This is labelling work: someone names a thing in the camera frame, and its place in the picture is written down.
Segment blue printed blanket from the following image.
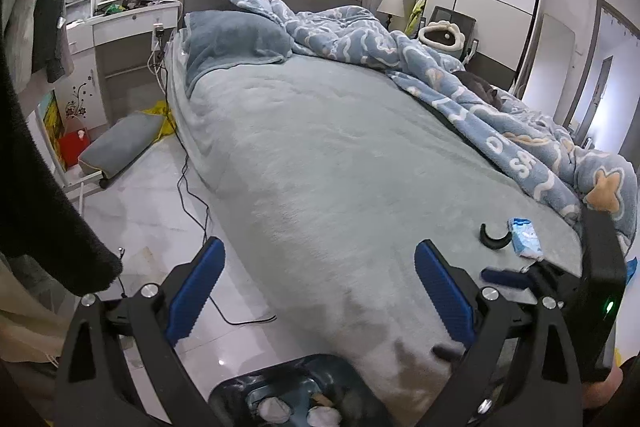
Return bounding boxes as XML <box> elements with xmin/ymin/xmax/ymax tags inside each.
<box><xmin>205</xmin><ymin>0</ymin><xmax>639</xmax><ymax>254</ymax></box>

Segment black curved plastic piece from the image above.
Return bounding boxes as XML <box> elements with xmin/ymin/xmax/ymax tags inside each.
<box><xmin>479</xmin><ymin>222</ymin><xmax>514</xmax><ymax>252</ymax></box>

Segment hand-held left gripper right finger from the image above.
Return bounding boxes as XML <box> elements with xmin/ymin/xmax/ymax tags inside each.
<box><xmin>414</xmin><ymin>239</ymin><xmax>586</xmax><ymax>427</ymax></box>

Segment white cat bed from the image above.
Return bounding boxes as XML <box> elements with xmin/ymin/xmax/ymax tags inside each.
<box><xmin>417</xmin><ymin>20</ymin><xmax>467</xmax><ymax>56</ymax></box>

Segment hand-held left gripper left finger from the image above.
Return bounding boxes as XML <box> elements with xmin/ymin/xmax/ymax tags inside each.
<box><xmin>52</xmin><ymin>236</ymin><xmax>226</xmax><ymax>427</ymax></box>

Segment black framed panel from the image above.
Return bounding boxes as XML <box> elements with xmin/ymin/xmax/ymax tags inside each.
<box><xmin>429</xmin><ymin>5</ymin><xmax>477</xmax><ymax>54</ymax></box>

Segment grey door frame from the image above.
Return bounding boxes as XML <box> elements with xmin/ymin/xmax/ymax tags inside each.
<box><xmin>564</xmin><ymin>0</ymin><xmax>640</xmax><ymax>154</ymax></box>

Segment black cable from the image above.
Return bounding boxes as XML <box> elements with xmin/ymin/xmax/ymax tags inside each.
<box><xmin>117</xmin><ymin>151</ymin><xmax>277</xmax><ymax>326</ymax></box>

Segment white vanity desk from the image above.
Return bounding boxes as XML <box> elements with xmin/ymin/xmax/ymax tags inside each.
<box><xmin>64</xmin><ymin>0</ymin><xmax>181</xmax><ymax>128</ymax></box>

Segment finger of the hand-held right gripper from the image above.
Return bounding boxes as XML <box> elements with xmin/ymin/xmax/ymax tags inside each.
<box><xmin>481</xmin><ymin>267</ymin><xmax>540</xmax><ymax>291</ymax></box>

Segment yellow cloth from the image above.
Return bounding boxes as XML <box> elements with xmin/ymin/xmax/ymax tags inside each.
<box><xmin>139</xmin><ymin>100</ymin><xmax>176</xmax><ymax>144</ymax></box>

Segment blue fleece pillow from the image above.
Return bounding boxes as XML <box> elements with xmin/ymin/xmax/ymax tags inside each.
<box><xmin>183</xmin><ymin>10</ymin><xmax>294</xmax><ymax>91</ymax></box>

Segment white wardrobe with black frame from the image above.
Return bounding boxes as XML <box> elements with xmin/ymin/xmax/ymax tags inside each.
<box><xmin>392</xmin><ymin>0</ymin><xmax>545</xmax><ymax>94</ymax></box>

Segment white tissue ball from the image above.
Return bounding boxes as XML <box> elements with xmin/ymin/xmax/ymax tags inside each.
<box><xmin>254</xmin><ymin>396</ymin><xmax>292</xmax><ymax>426</ymax></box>

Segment blue tissue packet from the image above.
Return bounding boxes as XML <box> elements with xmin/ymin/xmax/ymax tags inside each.
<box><xmin>507</xmin><ymin>217</ymin><xmax>544</xmax><ymax>261</ymax></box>

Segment yellow painting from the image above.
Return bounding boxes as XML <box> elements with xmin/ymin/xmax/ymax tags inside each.
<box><xmin>42</xmin><ymin>98</ymin><xmax>64</xmax><ymax>148</ymax></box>

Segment red box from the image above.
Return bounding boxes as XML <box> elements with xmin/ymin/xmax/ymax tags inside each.
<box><xmin>57</xmin><ymin>129</ymin><xmax>94</xmax><ymax>168</ymax></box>

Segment person's right hand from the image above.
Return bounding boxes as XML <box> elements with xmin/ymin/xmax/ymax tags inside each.
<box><xmin>583</xmin><ymin>363</ymin><xmax>627</xmax><ymax>409</ymax></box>

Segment beige cloth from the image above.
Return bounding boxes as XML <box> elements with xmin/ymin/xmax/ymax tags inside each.
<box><xmin>0</xmin><ymin>254</ymin><xmax>67</xmax><ymax>364</ymax></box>

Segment dark grey cat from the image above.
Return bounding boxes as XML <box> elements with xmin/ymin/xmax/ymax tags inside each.
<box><xmin>457</xmin><ymin>70</ymin><xmax>502</xmax><ymax>108</ymax></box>

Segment bed with grey-green sheet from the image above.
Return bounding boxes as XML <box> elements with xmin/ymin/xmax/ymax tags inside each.
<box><xmin>166</xmin><ymin>49</ymin><xmax>587</xmax><ymax>427</ymax></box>

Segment grey floor pillow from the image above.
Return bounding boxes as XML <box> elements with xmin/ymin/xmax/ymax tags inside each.
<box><xmin>78</xmin><ymin>112</ymin><xmax>166</xmax><ymax>181</ymax></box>

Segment dark plastic trash bin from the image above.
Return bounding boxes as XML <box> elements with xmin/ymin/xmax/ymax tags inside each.
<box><xmin>207</xmin><ymin>353</ymin><xmax>382</xmax><ymax>427</ymax></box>

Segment dark hanging garment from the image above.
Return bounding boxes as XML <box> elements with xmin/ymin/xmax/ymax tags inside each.
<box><xmin>0</xmin><ymin>27</ymin><xmax>124</xmax><ymax>296</ymax></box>

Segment yellow-green cloth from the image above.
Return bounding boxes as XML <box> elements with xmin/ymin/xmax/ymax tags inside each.
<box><xmin>404</xmin><ymin>0</ymin><xmax>427</xmax><ymax>36</ymax></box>

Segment white table lamp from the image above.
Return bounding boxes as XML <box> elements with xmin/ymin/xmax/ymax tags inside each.
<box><xmin>375</xmin><ymin>0</ymin><xmax>406</xmax><ymax>31</ymax></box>

